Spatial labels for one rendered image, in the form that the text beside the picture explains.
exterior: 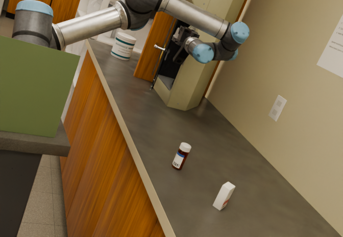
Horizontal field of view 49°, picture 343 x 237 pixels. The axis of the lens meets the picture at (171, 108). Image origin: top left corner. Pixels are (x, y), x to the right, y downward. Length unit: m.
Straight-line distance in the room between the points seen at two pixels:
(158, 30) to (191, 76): 0.40
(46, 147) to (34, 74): 0.23
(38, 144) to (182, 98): 0.94
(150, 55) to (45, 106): 1.12
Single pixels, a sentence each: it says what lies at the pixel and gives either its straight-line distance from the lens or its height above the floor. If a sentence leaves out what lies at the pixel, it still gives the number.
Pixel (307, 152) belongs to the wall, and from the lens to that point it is 1.71.
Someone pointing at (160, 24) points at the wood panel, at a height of 1.28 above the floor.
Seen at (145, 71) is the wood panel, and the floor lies 0.99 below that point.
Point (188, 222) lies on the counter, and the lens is 1.10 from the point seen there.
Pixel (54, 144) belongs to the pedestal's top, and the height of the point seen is 0.94.
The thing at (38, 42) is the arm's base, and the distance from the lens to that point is 1.25.
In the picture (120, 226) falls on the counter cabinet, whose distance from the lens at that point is 1.48.
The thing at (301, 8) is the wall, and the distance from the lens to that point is 2.00.
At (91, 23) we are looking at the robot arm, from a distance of 1.48.
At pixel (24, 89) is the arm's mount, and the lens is 1.17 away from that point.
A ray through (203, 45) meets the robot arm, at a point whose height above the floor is 1.33.
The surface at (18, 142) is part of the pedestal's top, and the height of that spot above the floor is 0.93.
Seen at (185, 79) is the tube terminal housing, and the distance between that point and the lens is 1.91.
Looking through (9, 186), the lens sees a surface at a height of 0.73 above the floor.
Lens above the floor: 1.52
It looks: 17 degrees down
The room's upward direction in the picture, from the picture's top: 23 degrees clockwise
